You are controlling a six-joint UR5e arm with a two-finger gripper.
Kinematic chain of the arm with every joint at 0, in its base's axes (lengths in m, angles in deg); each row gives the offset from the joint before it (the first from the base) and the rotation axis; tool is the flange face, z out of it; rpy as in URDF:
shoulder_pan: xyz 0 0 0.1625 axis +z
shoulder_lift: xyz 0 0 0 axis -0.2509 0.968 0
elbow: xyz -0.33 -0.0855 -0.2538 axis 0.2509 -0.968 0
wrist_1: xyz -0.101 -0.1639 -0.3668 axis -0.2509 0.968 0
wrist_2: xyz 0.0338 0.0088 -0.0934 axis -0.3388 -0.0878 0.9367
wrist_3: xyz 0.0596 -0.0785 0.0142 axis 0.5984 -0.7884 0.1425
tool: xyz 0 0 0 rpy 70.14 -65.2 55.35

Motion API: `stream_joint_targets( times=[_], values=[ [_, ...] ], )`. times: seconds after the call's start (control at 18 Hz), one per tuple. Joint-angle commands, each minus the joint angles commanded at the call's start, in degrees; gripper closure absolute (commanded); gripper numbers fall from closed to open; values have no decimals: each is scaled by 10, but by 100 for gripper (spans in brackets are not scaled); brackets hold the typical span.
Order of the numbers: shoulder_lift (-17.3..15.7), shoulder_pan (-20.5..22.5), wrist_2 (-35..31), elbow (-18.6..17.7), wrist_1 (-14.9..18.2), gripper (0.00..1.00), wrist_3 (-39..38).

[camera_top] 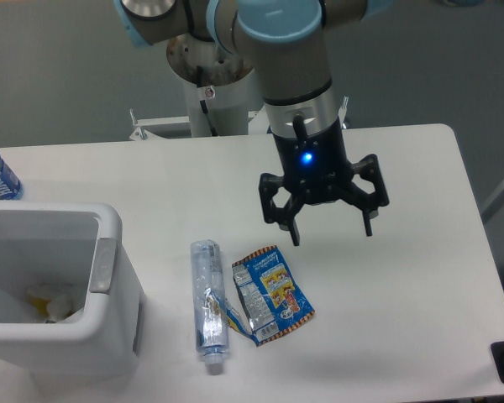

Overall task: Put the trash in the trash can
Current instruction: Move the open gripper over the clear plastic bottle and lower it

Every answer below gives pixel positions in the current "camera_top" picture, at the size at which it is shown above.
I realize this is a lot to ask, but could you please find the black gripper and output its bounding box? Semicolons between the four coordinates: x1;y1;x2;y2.
258;121;390;246

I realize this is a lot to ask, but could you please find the black cable on pedestal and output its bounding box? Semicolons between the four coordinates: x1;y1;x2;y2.
196;65;218;137

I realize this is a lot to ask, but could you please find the white trash can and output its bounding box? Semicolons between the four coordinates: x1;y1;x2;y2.
0;201;145;374

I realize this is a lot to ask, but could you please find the blue snack wrapper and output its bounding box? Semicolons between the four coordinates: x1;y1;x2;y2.
226;245;315;347

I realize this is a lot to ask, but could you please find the white pedestal foot bracket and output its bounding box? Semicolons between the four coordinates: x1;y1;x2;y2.
129;109;192;141

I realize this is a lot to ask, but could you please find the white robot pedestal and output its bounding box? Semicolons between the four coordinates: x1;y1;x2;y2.
166;34;255;138

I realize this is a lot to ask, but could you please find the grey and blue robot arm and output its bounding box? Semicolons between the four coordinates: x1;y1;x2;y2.
114;1;389;243

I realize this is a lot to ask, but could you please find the yellow white trash in bin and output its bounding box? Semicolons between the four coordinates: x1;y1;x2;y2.
26;284;85;323

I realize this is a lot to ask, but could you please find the crushed clear plastic bottle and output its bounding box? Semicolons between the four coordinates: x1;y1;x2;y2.
190;239;229;375

